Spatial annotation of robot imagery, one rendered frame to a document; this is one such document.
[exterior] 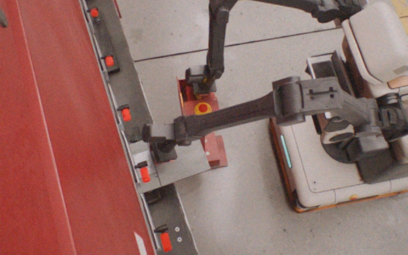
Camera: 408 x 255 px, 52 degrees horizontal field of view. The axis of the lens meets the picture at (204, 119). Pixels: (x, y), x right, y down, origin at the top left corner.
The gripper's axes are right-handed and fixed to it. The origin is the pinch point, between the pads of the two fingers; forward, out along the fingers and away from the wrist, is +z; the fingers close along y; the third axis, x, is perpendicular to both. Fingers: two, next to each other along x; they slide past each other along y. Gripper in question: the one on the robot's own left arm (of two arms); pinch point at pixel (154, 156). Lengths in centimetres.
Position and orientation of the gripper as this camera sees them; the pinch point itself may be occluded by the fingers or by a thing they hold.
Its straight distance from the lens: 145.9
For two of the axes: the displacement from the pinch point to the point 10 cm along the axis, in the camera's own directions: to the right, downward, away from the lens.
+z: -4.5, 4.8, 7.6
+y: 3.3, 8.7, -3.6
